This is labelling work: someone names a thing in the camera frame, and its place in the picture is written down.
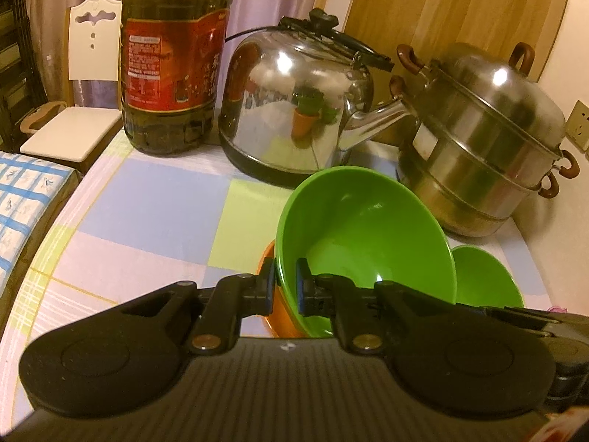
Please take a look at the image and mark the stainless steel steamer pot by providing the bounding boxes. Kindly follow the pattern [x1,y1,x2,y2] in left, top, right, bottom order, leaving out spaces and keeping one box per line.
[389,42,581,239]

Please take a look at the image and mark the checked pastel tablecloth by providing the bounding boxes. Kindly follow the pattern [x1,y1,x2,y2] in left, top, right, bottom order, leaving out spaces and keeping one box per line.
[0,129,571,364]

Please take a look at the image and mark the blue checkered cushion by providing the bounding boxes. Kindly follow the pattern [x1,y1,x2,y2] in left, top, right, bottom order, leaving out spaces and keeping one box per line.
[0,150,77,295]

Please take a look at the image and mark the beige curved object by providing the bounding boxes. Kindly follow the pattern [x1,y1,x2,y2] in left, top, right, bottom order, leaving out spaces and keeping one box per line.
[18,100,68,132]

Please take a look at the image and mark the wooden wall panel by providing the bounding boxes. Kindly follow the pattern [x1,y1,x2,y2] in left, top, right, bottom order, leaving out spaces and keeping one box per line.
[345,0,576,102]

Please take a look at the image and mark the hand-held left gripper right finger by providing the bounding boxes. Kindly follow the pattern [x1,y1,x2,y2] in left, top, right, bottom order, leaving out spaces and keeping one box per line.
[296,258,489,355]

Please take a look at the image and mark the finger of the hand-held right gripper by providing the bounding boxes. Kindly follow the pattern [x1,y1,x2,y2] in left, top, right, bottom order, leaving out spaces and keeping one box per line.
[483,306,589,335]

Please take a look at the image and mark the dark shelf rack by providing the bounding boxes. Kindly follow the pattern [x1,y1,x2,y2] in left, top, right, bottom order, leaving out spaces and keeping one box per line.
[0,0,47,148]

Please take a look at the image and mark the beige wall power socket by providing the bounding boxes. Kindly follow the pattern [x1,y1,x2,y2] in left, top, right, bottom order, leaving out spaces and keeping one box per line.
[565,100,589,150]

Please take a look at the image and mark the orange plastic bowl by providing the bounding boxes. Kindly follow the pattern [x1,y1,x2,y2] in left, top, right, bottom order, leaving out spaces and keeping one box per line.
[256,239,309,339]

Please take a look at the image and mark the white wooden chair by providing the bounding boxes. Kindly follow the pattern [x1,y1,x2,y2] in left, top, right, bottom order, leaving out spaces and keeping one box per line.
[19,0,125,163]

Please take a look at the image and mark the cooking oil bottle red label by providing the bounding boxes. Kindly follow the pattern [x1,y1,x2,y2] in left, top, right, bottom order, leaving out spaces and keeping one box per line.
[120,0,231,156]

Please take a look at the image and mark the stainless steel kettle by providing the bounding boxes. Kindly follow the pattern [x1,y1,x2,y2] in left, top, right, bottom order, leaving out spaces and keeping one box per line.
[217,8,417,189]

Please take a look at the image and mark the green plastic bowl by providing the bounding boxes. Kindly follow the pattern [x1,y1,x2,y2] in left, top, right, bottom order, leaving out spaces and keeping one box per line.
[450,245,525,309]
[275,166,457,338]

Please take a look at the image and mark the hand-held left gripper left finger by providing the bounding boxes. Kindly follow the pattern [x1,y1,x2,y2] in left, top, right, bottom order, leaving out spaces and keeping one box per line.
[115,260,279,355]

